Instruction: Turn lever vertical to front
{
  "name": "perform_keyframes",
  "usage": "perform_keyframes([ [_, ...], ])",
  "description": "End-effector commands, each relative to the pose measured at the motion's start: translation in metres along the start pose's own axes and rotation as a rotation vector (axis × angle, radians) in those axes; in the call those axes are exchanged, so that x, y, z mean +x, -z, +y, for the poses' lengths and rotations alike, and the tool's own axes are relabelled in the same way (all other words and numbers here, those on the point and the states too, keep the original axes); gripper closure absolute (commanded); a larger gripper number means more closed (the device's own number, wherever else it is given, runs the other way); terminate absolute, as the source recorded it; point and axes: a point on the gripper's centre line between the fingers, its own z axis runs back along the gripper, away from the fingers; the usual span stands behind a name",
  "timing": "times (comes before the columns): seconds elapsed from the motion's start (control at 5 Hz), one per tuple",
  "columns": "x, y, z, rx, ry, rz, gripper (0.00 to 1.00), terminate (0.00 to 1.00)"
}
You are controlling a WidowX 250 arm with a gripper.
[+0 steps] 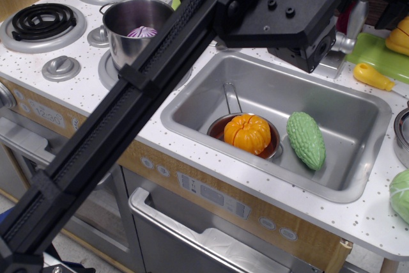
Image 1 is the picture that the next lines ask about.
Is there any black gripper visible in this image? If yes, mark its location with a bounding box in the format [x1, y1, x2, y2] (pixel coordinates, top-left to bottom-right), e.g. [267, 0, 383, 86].
[213, 0, 340, 73]

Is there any silver faucet lever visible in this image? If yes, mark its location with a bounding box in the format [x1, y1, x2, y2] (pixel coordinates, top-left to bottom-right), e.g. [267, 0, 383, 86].
[331, 0, 369, 54]

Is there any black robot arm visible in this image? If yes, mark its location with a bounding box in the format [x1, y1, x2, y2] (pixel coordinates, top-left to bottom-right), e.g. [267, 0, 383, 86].
[1, 0, 340, 272]

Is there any green cutting board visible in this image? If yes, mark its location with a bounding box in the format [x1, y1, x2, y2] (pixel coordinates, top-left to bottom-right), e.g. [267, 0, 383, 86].
[345, 33, 408, 84]

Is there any silver sink basin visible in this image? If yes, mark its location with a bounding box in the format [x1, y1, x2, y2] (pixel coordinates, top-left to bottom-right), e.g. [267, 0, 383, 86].
[161, 51, 392, 203]

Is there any green toy bitter gourd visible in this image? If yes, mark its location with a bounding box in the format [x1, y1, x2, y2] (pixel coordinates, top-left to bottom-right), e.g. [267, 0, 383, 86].
[286, 112, 327, 171]

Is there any orange toy pumpkin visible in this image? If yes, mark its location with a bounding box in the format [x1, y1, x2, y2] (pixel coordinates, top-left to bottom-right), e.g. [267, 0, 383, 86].
[224, 114, 272, 155]

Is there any small metal saucepan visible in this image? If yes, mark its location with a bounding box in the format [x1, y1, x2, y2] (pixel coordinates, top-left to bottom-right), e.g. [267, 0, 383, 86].
[207, 82, 282, 160]

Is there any purple toy onion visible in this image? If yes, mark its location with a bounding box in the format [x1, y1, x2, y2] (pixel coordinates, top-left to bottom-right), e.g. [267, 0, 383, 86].
[127, 26, 157, 38]

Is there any metal bowl at right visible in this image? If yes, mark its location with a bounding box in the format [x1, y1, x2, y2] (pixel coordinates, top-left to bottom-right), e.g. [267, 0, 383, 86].
[393, 104, 409, 169]

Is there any stainless steel pot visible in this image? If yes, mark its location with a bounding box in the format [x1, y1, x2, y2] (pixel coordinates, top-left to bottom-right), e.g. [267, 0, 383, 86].
[100, 0, 174, 70]

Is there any grey middle stove knob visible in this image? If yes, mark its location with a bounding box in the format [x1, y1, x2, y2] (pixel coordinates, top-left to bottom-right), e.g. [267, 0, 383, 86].
[87, 25, 109, 48]

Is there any grey stove knob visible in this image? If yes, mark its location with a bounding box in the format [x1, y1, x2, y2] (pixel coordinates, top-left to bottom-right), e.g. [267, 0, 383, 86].
[42, 56, 81, 82]
[87, 25, 109, 48]

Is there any green toy cabbage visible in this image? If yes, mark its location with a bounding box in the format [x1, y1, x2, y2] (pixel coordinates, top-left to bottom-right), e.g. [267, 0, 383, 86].
[389, 169, 409, 223]

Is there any grey front stove knob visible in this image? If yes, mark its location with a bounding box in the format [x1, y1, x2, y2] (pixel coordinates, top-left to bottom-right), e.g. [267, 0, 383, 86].
[42, 56, 81, 82]

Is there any silver dishwasher door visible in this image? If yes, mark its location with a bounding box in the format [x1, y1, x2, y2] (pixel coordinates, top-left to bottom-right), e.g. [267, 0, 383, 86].
[123, 169, 320, 272]

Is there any black left stove burner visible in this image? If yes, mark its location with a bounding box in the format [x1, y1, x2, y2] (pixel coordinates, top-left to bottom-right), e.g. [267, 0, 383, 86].
[1, 3, 87, 54]

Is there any silver oven door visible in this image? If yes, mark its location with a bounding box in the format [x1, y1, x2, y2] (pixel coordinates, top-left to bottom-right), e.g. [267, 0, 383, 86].
[1, 110, 145, 272]

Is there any grey oven dial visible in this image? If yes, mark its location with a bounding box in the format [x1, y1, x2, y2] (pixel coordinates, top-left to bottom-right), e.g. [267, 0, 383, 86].
[0, 83, 17, 109]

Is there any yellow toy knife handle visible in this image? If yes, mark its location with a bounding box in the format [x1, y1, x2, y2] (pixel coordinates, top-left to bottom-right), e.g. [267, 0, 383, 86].
[353, 63, 396, 91]

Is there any grey front burner ring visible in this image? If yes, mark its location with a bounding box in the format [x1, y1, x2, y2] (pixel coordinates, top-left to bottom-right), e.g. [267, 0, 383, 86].
[97, 49, 192, 91]

